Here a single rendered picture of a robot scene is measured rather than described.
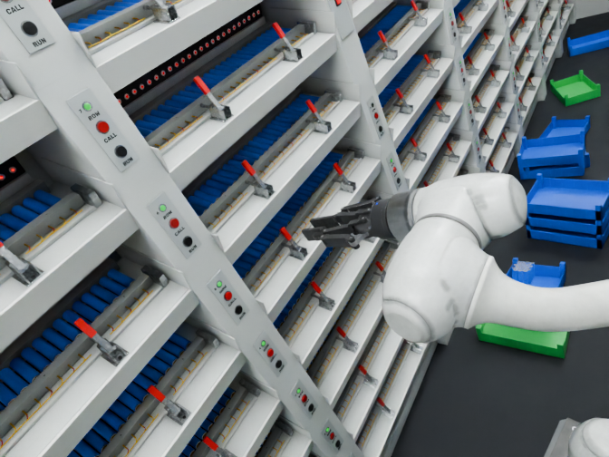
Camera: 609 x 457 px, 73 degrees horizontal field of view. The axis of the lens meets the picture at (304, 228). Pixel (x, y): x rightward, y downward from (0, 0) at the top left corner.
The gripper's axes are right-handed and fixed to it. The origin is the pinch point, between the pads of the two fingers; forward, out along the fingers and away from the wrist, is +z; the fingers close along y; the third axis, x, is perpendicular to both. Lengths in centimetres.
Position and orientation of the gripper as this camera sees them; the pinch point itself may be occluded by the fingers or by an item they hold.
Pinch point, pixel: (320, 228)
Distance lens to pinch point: 89.7
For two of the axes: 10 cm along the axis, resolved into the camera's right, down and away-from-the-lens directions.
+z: -6.7, 1.0, 7.4
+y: 5.1, -6.6, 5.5
